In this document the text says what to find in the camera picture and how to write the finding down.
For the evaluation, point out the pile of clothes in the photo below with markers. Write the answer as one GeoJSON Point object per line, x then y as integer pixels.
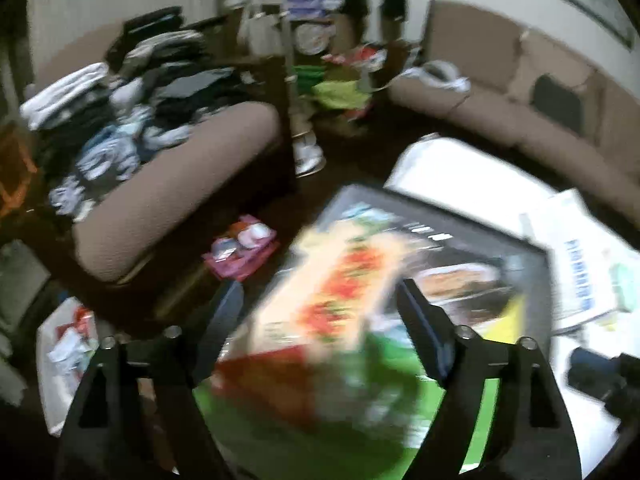
{"type": "Point", "coordinates": [98, 126]}

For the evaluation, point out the green yellow bag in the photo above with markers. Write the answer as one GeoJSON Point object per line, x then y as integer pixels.
{"type": "Point", "coordinates": [330, 94]}

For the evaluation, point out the green plastic dish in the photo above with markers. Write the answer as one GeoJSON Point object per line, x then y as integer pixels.
{"type": "Point", "coordinates": [624, 287]}

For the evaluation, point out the brown sofa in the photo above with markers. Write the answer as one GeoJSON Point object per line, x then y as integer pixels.
{"type": "Point", "coordinates": [502, 59]}

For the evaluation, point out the brown armchair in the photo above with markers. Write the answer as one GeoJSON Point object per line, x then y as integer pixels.
{"type": "Point", "coordinates": [131, 221]}

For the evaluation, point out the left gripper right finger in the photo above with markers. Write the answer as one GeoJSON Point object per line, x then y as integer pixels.
{"type": "Point", "coordinates": [430, 330]}

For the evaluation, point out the black cushion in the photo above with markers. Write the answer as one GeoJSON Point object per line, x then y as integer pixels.
{"type": "Point", "coordinates": [559, 104]}

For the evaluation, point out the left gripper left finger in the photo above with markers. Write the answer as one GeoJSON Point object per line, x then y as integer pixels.
{"type": "Point", "coordinates": [215, 324]}

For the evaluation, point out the bamboo skewer packet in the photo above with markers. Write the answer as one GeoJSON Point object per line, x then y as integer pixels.
{"type": "Point", "coordinates": [322, 381]}

